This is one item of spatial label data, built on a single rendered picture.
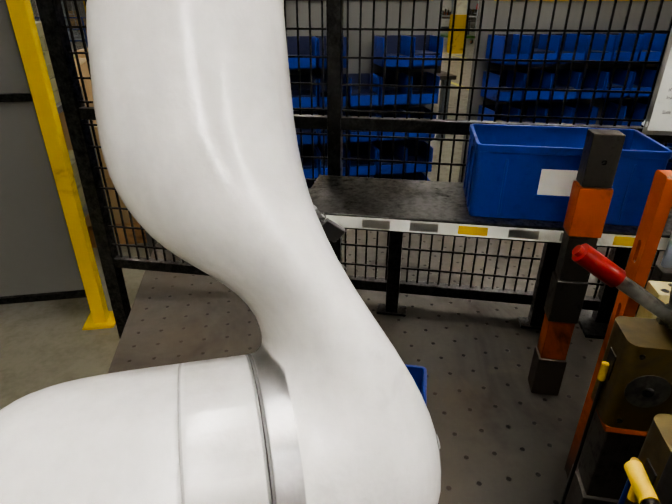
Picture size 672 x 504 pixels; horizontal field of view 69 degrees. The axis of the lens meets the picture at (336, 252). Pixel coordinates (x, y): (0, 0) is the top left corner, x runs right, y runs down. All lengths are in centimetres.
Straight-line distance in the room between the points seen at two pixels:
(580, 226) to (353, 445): 69
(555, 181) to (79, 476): 81
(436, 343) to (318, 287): 91
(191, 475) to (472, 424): 77
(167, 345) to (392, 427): 95
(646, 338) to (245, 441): 48
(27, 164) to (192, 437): 219
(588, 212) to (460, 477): 46
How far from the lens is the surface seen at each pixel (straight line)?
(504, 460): 92
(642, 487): 39
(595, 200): 86
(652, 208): 68
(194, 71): 23
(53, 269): 255
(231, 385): 24
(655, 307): 61
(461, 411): 97
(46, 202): 242
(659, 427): 48
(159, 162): 23
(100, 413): 24
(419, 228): 88
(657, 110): 113
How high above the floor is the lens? 137
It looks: 27 degrees down
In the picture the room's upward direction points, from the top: straight up
